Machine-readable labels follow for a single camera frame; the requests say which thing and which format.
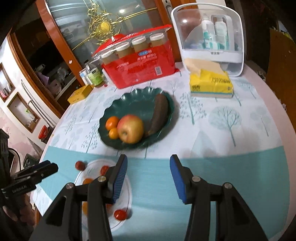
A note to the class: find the red wall object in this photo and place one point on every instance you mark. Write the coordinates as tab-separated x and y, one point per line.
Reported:
43	132

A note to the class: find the orange mandarin in green plate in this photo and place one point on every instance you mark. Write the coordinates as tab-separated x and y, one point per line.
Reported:
112	122

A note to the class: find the dark overripe banana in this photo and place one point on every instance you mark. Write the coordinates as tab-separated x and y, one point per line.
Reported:
160	113

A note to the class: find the green label glass bottle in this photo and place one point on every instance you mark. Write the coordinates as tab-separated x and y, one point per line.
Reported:
94	74

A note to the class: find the left hand holding gripper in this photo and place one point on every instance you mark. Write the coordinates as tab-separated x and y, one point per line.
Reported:
25	214

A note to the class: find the red paper cup package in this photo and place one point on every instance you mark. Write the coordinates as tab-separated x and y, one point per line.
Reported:
137	57

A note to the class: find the dark red date fruit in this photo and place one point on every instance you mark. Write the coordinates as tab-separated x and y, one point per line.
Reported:
80	165

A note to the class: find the small cherry tomato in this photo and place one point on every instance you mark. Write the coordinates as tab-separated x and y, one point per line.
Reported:
120	215

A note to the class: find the dark green scalloped plate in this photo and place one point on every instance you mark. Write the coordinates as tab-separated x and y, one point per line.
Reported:
139	102

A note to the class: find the red tomato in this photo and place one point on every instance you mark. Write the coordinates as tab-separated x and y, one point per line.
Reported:
104	170

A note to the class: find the white blue small carton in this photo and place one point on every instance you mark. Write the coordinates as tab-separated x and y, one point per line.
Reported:
82	74

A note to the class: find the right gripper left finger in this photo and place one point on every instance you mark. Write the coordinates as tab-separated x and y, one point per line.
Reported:
63	218

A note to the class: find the large orange mandarin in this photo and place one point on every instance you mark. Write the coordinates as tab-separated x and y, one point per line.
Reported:
87	181

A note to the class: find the yellow tissue pack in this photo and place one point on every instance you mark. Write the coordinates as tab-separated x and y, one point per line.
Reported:
207	79

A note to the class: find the tree pattern tablecloth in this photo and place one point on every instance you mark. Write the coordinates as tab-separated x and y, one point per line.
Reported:
247	140

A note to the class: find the red yellow apple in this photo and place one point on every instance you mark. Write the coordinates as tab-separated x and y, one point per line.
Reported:
130	129

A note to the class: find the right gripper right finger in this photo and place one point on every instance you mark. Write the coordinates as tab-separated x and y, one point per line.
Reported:
234	219

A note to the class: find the yellow lemon fruit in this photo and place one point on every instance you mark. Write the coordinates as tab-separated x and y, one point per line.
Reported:
85	208

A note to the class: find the yellow flat box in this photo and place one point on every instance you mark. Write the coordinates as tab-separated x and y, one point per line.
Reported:
80	94

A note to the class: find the white cosmetic storage box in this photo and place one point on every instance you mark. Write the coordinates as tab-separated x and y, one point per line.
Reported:
209	32

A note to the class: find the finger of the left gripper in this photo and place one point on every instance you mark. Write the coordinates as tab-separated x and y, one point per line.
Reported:
34	168
36	176

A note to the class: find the small orange kumquat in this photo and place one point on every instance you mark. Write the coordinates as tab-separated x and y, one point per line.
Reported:
113	134

